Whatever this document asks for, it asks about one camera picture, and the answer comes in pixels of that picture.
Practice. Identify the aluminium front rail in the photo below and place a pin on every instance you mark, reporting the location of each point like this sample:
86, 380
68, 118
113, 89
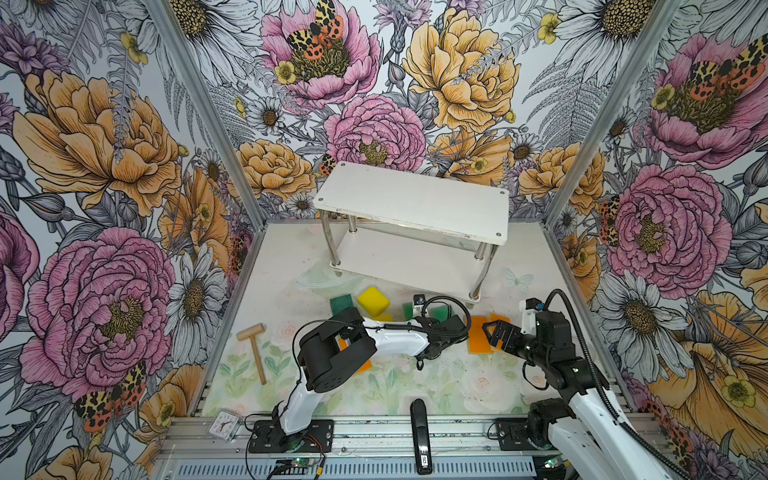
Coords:
462, 447

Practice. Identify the small wooden mallet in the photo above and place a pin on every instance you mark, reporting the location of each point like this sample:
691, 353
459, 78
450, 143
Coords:
251, 335

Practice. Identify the orange sponge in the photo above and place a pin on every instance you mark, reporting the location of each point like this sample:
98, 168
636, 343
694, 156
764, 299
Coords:
356, 353
495, 317
477, 341

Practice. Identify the white two-tier metal shelf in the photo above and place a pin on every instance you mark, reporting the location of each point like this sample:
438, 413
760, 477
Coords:
415, 230

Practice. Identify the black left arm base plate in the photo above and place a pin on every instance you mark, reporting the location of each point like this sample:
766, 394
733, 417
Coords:
267, 437

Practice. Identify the black stapler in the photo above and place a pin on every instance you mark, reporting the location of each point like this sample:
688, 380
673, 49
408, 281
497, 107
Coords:
421, 437

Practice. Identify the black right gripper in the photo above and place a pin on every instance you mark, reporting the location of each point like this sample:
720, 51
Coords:
495, 337

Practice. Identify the light green sponge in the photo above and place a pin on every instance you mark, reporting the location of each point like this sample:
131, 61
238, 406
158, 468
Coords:
408, 312
441, 312

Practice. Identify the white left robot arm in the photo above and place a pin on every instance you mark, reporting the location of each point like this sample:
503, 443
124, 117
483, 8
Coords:
335, 349

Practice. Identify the small white alarm clock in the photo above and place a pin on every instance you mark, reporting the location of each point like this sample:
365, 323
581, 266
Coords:
224, 425

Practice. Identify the dark green scouring sponge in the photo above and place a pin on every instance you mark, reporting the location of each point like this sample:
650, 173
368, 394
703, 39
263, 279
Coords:
341, 303

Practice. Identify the yellow sponge block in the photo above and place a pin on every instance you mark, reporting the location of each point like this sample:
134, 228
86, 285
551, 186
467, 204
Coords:
373, 301

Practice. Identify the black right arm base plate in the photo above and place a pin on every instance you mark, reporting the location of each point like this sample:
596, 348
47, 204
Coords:
520, 434

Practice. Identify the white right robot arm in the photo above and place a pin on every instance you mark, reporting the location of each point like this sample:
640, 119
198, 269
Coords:
584, 422

